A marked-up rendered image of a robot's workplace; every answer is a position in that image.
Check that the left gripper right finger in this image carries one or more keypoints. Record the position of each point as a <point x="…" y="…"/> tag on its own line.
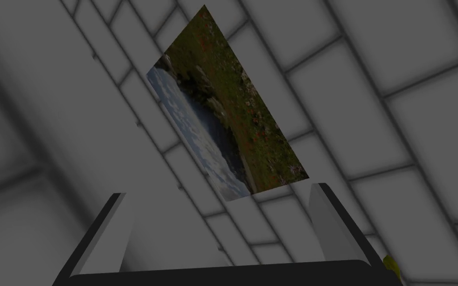
<point x="334" y="228"/>

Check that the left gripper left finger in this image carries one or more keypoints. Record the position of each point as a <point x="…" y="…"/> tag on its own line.
<point x="102" y="242"/>

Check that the yellow object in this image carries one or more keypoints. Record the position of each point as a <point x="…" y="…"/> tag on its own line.
<point x="392" y="265"/>

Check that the landscape picture on wall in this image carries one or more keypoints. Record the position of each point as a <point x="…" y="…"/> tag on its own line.
<point x="221" y="115"/>

